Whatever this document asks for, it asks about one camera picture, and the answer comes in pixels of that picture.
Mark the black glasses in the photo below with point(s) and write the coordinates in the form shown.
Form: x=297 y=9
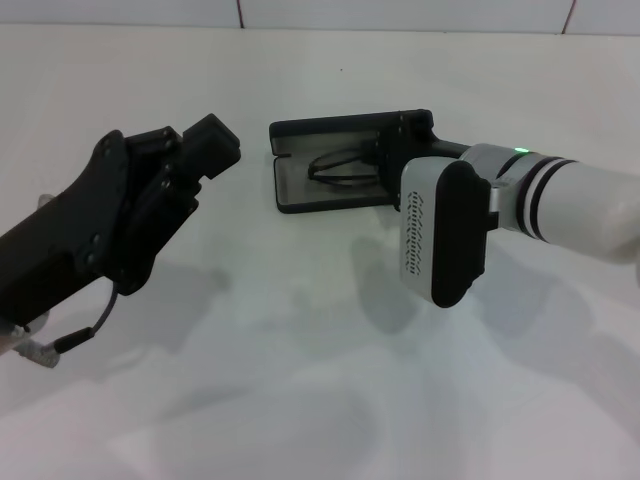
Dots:
x=320 y=162

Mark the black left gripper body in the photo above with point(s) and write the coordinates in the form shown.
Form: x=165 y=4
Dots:
x=75 y=240

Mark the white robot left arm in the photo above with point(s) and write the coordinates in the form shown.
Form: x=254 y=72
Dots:
x=7 y=340

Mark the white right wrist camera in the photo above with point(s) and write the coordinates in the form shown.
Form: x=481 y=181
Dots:
x=450 y=235

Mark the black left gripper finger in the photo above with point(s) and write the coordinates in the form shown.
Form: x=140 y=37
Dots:
x=182 y=195
x=212 y=145

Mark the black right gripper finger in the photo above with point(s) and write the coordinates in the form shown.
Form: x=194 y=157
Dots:
x=370 y=150

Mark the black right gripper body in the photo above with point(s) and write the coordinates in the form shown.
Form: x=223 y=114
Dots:
x=405 y=140

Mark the black glasses case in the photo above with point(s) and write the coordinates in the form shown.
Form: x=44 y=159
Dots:
x=300 y=200

